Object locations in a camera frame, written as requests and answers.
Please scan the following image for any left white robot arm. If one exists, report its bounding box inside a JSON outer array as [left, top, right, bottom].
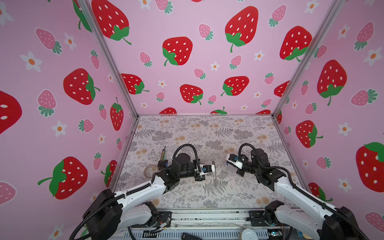
[[77, 153, 216, 240]]

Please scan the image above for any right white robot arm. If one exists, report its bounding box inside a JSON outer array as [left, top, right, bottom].
[[227, 148, 367, 240]]

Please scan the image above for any black device on base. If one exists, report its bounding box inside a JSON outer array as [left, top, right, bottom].
[[181, 233, 202, 240]]

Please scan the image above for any white round disc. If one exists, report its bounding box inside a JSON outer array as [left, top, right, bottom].
[[239, 229, 259, 240]]

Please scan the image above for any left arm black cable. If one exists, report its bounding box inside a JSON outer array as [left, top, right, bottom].
[[68, 143, 202, 240]]

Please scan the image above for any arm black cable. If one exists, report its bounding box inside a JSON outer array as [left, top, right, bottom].
[[237, 143, 370, 240], [68, 143, 202, 240]]

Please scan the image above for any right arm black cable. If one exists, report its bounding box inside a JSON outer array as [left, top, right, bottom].
[[237, 143, 370, 240]]

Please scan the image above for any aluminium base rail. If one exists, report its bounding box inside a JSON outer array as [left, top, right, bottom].
[[101, 208, 331, 240]]

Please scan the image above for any silver frame post right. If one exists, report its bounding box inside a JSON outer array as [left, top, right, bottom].
[[272, 0, 346, 120]]

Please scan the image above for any silver frame post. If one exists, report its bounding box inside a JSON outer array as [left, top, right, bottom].
[[272, 0, 346, 120], [78, 0, 139, 120]]

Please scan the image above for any silver frame post left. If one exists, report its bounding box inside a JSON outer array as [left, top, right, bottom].
[[78, 0, 139, 120]]

